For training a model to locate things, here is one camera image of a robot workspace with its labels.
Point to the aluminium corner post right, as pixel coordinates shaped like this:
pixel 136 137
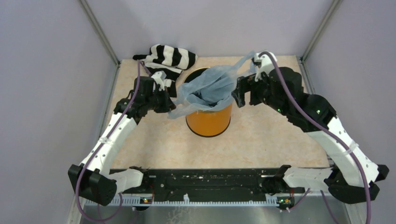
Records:
pixel 335 4

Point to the aluminium corner post left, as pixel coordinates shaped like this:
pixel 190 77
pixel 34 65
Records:
pixel 99 31

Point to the orange trash bin gold rim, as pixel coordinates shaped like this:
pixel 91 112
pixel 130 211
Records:
pixel 209 123

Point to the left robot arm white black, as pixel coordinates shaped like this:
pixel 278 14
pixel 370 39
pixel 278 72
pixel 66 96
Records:
pixel 92 178

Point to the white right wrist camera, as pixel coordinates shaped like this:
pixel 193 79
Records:
pixel 263 63

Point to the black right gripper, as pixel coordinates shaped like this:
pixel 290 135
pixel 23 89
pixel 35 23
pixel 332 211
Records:
pixel 247 84

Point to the translucent blue plastic bag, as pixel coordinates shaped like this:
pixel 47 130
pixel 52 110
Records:
pixel 211 91

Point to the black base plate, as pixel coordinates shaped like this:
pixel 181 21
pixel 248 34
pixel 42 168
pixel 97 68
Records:
pixel 214 185

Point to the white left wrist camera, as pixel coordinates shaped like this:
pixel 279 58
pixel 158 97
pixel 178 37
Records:
pixel 160 81

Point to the aluminium corner post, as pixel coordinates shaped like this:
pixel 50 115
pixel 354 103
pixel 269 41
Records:
pixel 99 31
pixel 335 4

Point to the aluminium frame rail front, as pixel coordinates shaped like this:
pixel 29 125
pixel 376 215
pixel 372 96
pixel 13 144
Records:
pixel 313 208

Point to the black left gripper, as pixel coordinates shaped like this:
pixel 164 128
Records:
pixel 168 105

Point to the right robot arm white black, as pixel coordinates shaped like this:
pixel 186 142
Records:
pixel 353 177

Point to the black white striped cloth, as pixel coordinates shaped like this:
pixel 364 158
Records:
pixel 172 61

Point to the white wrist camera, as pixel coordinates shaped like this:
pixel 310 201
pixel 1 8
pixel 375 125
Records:
pixel 160 81
pixel 263 63

